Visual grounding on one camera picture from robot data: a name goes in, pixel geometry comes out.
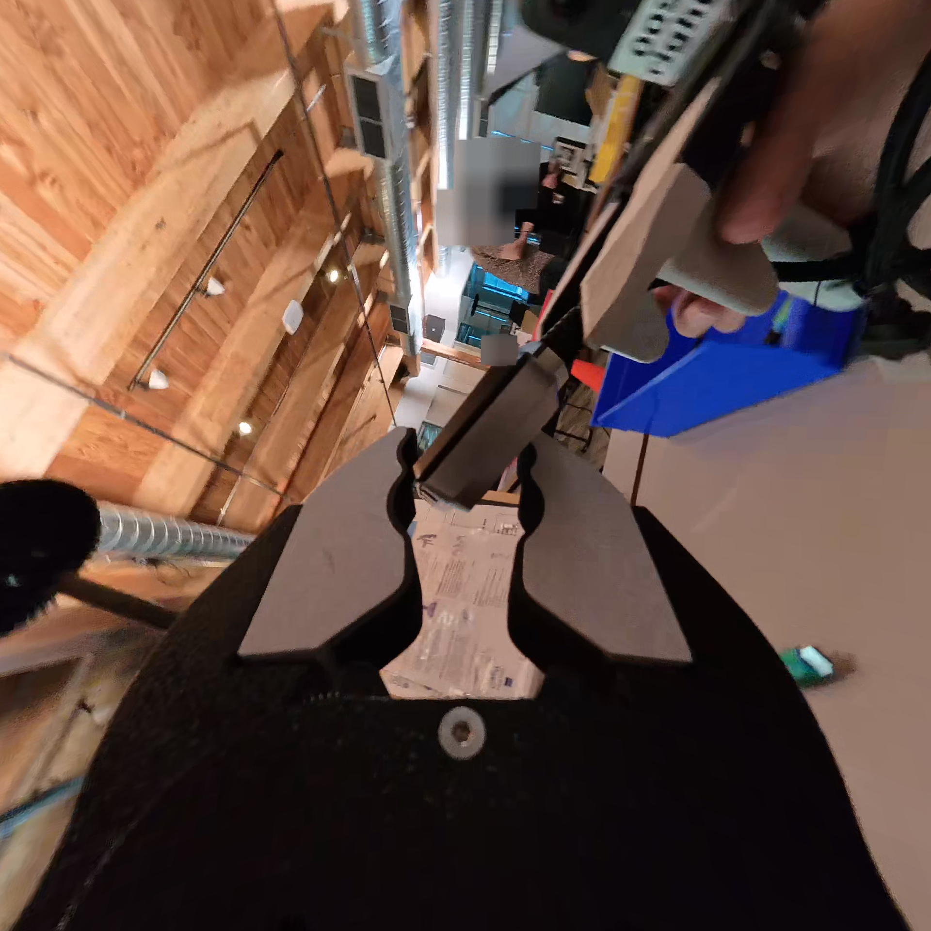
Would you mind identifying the silver ventilation duct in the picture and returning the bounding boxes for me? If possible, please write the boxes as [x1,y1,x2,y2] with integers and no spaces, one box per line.
[96,500,257,562]
[348,0,426,359]

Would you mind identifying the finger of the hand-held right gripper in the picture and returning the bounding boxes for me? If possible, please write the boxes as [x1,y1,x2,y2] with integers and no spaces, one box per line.
[540,198,635,362]

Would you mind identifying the person's right hand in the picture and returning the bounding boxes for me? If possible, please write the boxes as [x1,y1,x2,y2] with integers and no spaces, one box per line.
[655,0,931,340]

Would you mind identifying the small green white object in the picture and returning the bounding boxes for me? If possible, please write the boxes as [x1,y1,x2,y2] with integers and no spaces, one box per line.
[780,644,839,690]

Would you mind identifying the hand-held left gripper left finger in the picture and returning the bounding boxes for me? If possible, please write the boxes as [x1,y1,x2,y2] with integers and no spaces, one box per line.
[239,428,424,660]

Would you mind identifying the black usb hub with cable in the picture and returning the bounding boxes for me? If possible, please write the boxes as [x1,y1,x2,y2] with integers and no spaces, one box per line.
[413,355,562,512]

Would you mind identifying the printed paper sheet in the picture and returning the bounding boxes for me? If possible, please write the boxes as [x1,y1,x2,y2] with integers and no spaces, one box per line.
[380,500,548,701]

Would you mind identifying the yellow plastic bin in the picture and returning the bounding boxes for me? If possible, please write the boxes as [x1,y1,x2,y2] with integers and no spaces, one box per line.
[588,71,646,184]

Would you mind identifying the black furry microphone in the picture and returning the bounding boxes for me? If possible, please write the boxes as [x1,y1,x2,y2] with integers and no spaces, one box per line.
[0,479,177,635]

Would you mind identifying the ceiling track light rail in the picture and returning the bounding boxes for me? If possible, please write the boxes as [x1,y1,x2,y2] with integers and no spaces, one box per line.
[128,147,286,394]

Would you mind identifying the blue plastic bin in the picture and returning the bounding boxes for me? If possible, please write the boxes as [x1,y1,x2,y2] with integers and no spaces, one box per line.
[591,289,868,439]

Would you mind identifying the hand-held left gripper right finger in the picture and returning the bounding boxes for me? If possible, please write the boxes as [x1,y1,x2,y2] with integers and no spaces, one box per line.
[508,435,693,666]

